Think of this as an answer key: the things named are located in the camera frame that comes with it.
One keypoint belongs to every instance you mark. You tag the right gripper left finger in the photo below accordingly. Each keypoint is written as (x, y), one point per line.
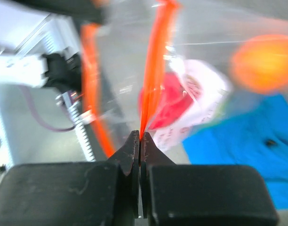
(101, 193)

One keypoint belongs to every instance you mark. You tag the red apple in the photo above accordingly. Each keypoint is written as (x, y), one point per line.
(174, 101)

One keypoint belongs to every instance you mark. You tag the clear zip top bag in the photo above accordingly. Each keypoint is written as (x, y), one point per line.
(126, 55)

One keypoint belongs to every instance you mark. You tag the orange fruit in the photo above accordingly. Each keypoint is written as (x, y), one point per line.
(261, 64)

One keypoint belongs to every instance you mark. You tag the blue folded t-shirt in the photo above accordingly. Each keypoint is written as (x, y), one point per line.
(258, 138)

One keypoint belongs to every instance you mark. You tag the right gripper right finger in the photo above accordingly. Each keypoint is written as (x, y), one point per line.
(201, 195)

